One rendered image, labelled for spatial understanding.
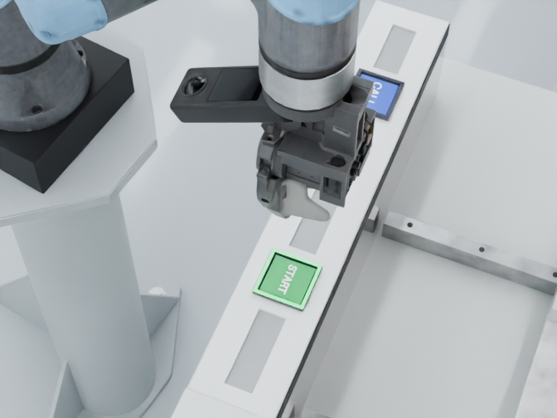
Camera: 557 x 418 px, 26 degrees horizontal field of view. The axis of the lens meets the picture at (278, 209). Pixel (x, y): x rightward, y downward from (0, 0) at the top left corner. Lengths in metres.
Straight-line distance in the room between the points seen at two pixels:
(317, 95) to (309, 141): 0.09
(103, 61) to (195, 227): 0.94
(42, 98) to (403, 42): 0.43
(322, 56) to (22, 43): 0.57
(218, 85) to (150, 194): 1.45
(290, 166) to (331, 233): 0.27
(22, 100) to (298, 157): 0.53
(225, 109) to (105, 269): 0.81
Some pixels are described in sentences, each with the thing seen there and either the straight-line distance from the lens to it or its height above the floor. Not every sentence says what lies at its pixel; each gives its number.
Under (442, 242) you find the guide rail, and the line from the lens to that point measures 1.42.
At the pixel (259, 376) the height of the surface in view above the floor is 0.96.
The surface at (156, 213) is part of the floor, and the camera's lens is 2.44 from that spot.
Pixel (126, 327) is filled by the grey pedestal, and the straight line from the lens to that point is 1.97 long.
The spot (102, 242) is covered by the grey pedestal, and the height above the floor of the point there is 0.59.
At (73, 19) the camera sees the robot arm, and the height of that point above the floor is 1.40.
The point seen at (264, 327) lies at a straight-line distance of 1.23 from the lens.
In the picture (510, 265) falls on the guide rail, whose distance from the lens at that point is 1.41.
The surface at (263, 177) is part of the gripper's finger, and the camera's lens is 1.02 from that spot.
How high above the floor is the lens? 2.06
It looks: 58 degrees down
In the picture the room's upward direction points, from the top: straight up
